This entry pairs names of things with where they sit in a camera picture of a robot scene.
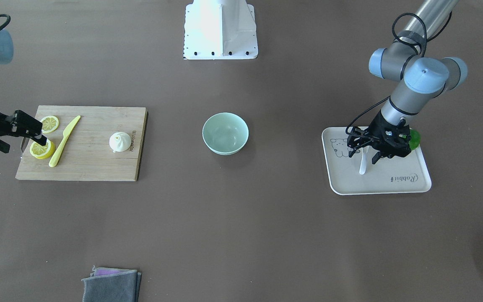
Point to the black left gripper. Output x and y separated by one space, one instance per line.
379 124

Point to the white ceramic spoon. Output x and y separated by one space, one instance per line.
364 158

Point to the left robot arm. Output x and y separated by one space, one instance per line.
419 79

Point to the white steamed bun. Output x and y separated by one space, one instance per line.
120 142

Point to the mint green bowl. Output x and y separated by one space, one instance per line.
225 133

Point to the lemon half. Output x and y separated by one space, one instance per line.
42 152

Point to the lemon slice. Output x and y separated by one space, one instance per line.
50 123

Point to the cream rabbit serving tray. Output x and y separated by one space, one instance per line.
397 175

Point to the green lime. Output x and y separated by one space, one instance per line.
415 139

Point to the yellow plastic knife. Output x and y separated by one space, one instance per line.
66 134

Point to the bamboo cutting board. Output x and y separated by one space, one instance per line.
87 155

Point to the folded grey cloth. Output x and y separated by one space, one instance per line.
112 285

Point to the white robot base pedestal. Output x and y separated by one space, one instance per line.
220 30

